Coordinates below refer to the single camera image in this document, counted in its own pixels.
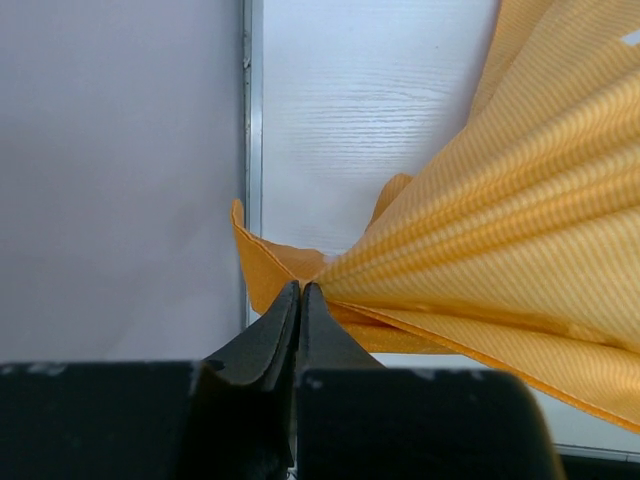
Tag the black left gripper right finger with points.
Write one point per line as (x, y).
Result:
(358, 419)

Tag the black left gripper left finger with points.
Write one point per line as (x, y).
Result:
(226, 416)

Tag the yellow Mickey Mouse pillowcase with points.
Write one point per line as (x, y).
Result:
(517, 245)

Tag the aluminium front frame rail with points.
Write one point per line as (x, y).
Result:
(626, 454)

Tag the aluminium frame rail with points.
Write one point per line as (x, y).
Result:
(253, 36)
(626, 454)

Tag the aluminium left frame rail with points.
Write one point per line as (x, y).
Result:
(253, 36)

